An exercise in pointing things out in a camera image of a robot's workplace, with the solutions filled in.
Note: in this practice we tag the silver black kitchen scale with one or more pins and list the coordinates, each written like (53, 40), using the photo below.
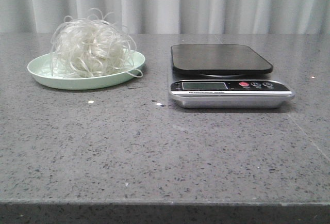
(223, 76)

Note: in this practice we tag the light green plastic plate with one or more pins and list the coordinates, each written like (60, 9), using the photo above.
(40, 70)

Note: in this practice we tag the white pleated curtain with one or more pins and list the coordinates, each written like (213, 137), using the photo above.
(175, 16)

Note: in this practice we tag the white vermicelli noodle bundle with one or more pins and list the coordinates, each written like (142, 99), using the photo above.
(91, 47)

